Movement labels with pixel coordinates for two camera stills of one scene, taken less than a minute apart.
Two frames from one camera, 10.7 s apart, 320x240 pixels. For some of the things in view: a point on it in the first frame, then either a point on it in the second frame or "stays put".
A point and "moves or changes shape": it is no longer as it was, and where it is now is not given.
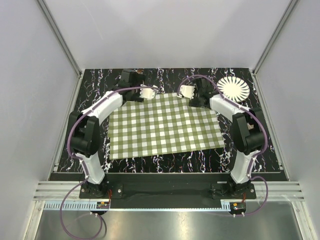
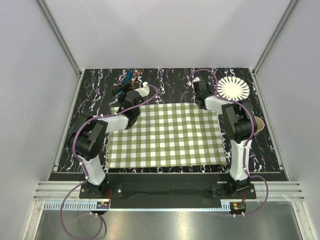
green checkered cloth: (160, 124) moves or changes shape
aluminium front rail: (279, 191) stays put
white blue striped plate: (234, 88) stays put
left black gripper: (139, 80) → (125, 88)
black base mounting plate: (167, 186) stays put
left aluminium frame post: (61, 37) stays put
